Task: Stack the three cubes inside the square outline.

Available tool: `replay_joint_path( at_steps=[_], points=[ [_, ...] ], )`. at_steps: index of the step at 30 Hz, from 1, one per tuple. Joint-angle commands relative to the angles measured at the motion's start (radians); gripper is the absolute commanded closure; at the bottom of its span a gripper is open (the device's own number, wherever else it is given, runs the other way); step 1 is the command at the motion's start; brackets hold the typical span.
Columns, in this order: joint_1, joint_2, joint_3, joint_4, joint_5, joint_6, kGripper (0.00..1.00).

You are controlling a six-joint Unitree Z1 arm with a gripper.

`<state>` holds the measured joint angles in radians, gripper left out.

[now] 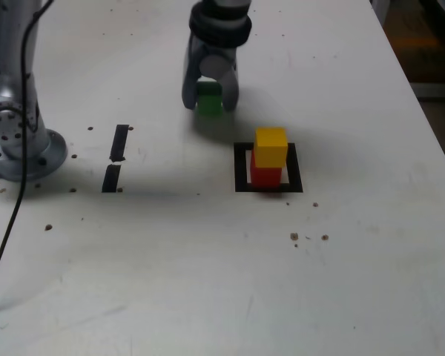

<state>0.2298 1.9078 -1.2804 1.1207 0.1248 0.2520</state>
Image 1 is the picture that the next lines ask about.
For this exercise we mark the red cube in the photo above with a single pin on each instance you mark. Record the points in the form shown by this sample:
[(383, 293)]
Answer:
[(265, 177)]

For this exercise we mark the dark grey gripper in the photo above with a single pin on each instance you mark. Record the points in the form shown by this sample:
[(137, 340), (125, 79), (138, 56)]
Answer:
[(219, 50)]

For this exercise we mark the black tape square outline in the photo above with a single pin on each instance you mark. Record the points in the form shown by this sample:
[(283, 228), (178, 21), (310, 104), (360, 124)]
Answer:
[(240, 174)]

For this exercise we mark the green cube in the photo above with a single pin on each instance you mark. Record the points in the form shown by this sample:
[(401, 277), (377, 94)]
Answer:
[(209, 105)]

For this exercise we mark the black tape strip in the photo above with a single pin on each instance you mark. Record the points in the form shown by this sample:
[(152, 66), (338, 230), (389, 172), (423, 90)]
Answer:
[(119, 144)]

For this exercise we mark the yellow cube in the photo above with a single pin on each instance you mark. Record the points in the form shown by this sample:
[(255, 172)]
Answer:
[(270, 148)]

